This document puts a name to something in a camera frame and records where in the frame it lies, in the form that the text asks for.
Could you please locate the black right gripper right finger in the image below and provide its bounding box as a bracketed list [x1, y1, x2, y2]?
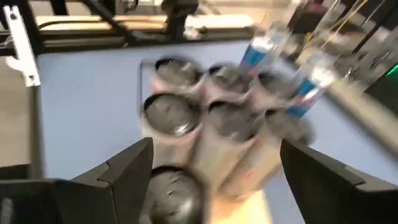
[279, 139, 398, 224]

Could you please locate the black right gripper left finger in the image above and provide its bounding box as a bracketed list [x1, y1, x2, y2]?
[0, 137, 155, 224]

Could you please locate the Celsius Arctic Vibe can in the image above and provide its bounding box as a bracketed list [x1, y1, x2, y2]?
[139, 166, 211, 224]

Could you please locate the Celsius Tropical Vibe can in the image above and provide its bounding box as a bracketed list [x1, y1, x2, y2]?
[191, 100, 265, 187]
[217, 108, 317, 200]
[139, 92, 203, 169]

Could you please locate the Celsius Peach Vibe can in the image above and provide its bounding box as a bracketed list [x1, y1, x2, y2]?
[253, 70, 296, 110]
[150, 55, 206, 97]
[205, 63, 249, 103]

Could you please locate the blue silver Red Bull can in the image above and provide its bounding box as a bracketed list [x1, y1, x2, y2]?
[238, 32, 282, 77]
[284, 60, 335, 119]

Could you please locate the light wooden plank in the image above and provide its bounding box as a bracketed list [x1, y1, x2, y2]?
[35, 14, 256, 34]

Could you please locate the wooden shelf with black frame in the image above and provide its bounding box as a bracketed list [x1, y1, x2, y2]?
[136, 58, 276, 224]

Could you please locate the white metal bracket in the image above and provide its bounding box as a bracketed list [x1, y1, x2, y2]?
[2, 5, 42, 88]

